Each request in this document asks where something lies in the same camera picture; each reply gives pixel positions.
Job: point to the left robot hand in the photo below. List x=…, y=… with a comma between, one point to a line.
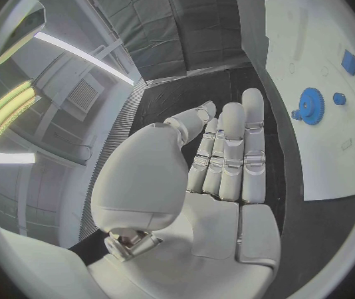
x=152, y=179

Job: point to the short blue cylinder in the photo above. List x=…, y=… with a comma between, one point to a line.
x=350, y=62

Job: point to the small blue peg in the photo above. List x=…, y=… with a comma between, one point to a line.
x=296, y=114

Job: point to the white task board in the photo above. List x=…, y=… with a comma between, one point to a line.
x=321, y=164

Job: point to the blue gear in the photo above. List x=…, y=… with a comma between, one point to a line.
x=312, y=106

